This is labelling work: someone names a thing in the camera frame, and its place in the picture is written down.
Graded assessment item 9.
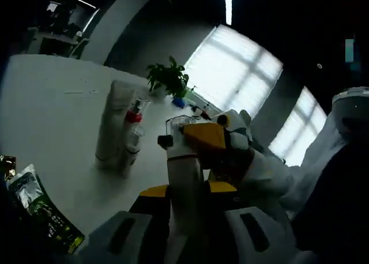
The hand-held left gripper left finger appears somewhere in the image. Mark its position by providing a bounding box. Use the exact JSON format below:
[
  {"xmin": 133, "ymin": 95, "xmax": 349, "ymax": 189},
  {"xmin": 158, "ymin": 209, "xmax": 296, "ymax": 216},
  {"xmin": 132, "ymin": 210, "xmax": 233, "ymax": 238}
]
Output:
[{"xmin": 83, "ymin": 184, "xmax": 171, "ymax": 262}]

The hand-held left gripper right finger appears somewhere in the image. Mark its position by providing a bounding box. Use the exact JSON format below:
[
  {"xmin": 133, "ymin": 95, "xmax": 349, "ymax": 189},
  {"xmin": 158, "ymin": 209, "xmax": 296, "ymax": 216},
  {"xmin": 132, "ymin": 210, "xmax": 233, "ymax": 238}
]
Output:
[{"xmin": 203, "ymin": 180, "xmax": 294, "ymax": 262}]

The red collar skincare pump bottle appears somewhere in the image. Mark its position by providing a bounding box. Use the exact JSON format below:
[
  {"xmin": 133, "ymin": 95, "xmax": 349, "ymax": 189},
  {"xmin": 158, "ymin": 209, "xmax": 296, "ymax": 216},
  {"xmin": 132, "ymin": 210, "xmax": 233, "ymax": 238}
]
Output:
[{"xmin": 124, "ymin": 97, "xmax": 153, "ymax": 168}]

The small clear cap skincare bottle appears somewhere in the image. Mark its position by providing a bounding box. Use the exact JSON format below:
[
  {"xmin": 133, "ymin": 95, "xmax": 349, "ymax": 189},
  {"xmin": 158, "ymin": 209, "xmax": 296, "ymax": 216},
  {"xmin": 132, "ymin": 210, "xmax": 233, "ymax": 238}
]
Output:
[{"xmin": 165, "ymin": 115, "xmax": 205, "ymax": 249}]

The green silver skincare sachet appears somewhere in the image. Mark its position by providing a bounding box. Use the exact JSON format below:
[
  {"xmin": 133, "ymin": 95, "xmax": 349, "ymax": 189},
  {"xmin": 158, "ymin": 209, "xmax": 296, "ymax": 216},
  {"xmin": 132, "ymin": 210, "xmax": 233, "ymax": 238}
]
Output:
[{"xmin": 6, "ymin": 163, "xmax": 86, "ymax": 255}]

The gold skincare sachet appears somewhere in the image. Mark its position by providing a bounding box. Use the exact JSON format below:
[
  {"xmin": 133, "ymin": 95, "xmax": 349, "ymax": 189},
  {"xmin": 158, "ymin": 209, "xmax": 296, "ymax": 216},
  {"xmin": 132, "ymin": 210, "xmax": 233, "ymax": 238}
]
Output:
[{"xmin": 0, "ymin": 154, "xmax": 17, "ymax": 187}]

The person's right hand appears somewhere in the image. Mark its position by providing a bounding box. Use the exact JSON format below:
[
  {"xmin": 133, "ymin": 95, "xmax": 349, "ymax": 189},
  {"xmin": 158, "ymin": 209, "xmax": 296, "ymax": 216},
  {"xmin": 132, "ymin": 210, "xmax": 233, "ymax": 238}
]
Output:
[{"xmin": 198, "ymin": 148, "xmax": 255, "ymax": 187}]

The bright window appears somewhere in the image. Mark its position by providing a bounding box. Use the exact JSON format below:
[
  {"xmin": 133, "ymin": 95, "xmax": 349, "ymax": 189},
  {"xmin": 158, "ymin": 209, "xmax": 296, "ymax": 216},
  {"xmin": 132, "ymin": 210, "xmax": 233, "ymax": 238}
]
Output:
[
  {"xmin": 268, "ymin": 86, "xmax": 329, "ymax": 167},
  {"xmin": 183, "ymin": 24, "xmax": 284, "ymax": 119}
]

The potted green plant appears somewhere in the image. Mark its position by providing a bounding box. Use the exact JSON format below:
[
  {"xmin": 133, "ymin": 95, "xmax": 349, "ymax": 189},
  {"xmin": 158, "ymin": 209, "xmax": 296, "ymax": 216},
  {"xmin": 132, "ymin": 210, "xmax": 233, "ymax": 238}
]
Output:
[{"xmin": 145, "ymin": 55, "xmax": 190, "ymax": 100}]

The white chest device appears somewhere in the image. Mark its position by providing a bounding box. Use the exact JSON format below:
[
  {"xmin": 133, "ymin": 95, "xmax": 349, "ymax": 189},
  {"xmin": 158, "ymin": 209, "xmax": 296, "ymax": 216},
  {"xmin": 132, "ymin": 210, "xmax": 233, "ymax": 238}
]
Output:
[{"xmin": 331, "ymin": 86, "xmax": 369, "ymax": 132}]

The white office chair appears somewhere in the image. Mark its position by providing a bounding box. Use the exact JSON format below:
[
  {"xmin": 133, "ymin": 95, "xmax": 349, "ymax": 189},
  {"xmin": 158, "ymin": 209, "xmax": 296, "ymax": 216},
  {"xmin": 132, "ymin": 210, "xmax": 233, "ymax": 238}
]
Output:
[{"xmin": 71, "ymin": 37, "xmax": 91, "ymax": 59}]

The straight ceiling light strip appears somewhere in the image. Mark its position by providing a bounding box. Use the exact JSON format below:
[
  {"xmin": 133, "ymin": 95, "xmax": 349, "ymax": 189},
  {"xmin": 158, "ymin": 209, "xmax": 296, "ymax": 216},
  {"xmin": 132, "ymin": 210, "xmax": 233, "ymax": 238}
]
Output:
[{"xmin": 224, "ymin": 0, "xmax": 234, "ymax": 25}]

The white table cable cover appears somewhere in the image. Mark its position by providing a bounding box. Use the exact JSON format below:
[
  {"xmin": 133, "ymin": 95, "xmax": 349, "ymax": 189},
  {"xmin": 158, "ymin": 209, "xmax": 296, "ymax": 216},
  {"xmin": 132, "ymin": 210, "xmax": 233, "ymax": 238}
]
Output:
[{"xmin": 62, "ymin": 88, "xmax": 99, "ymax": 96}]

